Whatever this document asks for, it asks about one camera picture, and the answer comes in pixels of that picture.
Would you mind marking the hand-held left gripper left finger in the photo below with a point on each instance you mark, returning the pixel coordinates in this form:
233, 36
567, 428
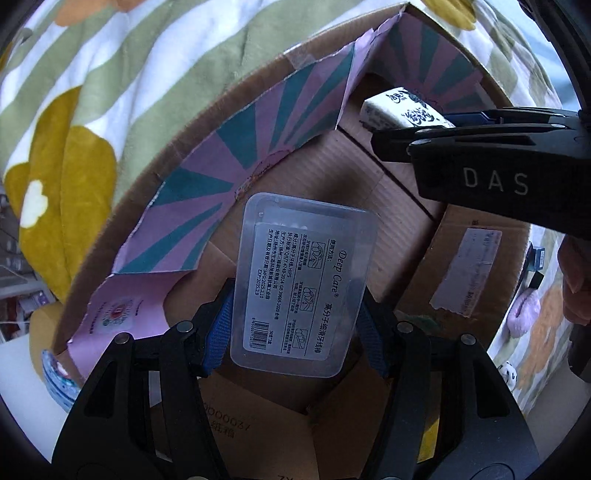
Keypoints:
222, 323

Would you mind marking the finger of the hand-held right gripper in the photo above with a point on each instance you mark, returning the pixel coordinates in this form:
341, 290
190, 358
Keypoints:
461, 134
508, 116

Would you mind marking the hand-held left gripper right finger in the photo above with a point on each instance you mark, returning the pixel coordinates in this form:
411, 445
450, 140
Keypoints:
369, 323

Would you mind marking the white black-print tissue packet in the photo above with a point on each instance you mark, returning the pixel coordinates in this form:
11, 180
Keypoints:
397, 110

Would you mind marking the clear plastic floss box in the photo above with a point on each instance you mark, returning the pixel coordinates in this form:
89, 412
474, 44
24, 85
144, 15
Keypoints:
300, 277

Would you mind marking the small blue box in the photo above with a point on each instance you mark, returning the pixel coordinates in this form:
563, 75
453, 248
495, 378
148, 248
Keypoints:
539, 258

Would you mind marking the cardboard box with pink lining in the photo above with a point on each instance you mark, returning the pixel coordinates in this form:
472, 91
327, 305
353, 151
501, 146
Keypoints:
351, 184

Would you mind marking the purple fluffy scrunchie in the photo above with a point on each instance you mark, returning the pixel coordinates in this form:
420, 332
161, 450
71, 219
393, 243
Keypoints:
521, 318

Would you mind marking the white panda-print sock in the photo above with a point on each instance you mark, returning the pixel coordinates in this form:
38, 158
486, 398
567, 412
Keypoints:
509, 374

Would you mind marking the person's right hand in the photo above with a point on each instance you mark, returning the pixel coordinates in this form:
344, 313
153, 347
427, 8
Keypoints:
575, 277

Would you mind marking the blue patterned object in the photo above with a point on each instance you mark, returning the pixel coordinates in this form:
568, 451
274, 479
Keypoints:
57, 378

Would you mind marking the striped floral blanket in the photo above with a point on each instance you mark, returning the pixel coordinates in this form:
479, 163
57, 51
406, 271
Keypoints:
115, 69

